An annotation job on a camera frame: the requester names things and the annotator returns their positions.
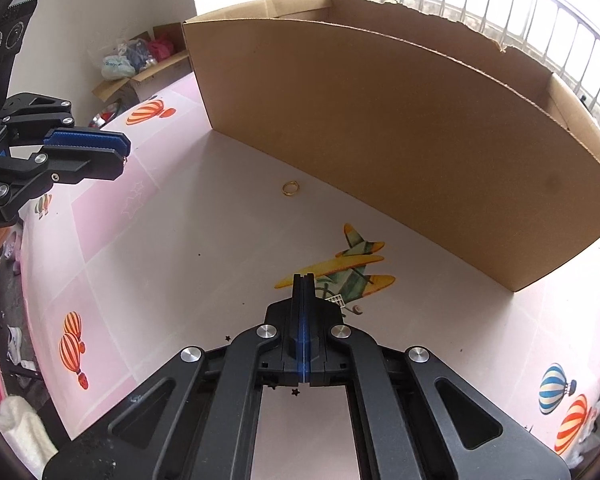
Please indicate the metal balcony railing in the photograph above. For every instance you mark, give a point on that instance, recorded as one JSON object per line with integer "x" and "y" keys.
{"x": 530, "y": 5}

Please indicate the open cardboard floor box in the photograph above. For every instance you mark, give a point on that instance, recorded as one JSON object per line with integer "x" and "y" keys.
{"x": 150, "y": 77}

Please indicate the knotted white plastic bag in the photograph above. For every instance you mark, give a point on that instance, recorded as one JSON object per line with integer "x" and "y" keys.
{"x": 116, "y": 67}

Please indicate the person's white fuzzy sweater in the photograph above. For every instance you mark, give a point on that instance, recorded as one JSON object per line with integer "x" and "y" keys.
{"x": 25, "y": 440}

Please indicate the pink balloon print tablecloth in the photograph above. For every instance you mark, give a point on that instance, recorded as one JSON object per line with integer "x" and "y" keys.
{"x": 205, "y": 270}

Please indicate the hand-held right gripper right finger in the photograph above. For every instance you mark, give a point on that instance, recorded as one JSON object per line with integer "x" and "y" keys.
{"x": 311, "y": 320}

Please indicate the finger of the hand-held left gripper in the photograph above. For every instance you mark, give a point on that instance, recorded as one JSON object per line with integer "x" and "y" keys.
{"x": 87, "y": 141}
{"x": 85, "y": 166}

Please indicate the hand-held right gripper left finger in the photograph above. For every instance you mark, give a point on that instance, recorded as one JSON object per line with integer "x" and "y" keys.
{"x": 296, "y": 320}

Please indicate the large cardboard box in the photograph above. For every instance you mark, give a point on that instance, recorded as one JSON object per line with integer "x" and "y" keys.
{"x": 380, "y": 135}

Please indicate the red cloth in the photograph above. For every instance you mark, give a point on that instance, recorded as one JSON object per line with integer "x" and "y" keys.
{"x": 161, "y": 47}

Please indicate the crumpled white plastic bag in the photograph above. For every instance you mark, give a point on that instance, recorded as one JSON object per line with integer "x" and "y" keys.
{"x": 595, "y": 430}

